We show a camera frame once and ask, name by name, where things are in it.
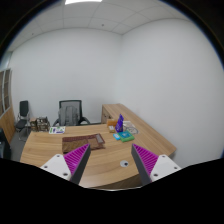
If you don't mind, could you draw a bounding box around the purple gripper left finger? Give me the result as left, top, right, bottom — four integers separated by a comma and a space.
40, 143, 92, 186

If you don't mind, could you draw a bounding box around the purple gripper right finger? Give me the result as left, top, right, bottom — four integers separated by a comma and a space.
131, 143, 183, 186

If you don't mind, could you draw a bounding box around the wooden desk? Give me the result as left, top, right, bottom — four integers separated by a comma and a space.
20, 104, 176, 189

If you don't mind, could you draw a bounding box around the white green booklet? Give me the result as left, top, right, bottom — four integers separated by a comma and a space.
49, 126, 66, 134

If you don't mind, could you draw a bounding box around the blue small pack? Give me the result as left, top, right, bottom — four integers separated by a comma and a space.
113, 134, 120, 140

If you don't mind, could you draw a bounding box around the clear plastic bag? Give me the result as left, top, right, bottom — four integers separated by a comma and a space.
123, 121, 139, 135

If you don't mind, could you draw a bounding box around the black office chair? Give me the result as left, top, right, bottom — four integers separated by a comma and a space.
53, 100, 90, 126

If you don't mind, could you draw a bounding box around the orange box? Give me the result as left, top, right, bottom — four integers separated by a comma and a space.
107, 119, 118, 126

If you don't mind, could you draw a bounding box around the black side chair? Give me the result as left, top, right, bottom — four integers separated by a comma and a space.
15, 100, 30, 140

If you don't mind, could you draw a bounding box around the wooden bookshelf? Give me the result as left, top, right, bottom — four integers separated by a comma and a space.
0, 69, 15, 142

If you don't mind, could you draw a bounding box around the ceiling light panel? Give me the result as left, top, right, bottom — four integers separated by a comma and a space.
65, 0, 102, 5

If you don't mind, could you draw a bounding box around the desk cable grommet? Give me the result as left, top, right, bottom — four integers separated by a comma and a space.
120, 160, 129, 167

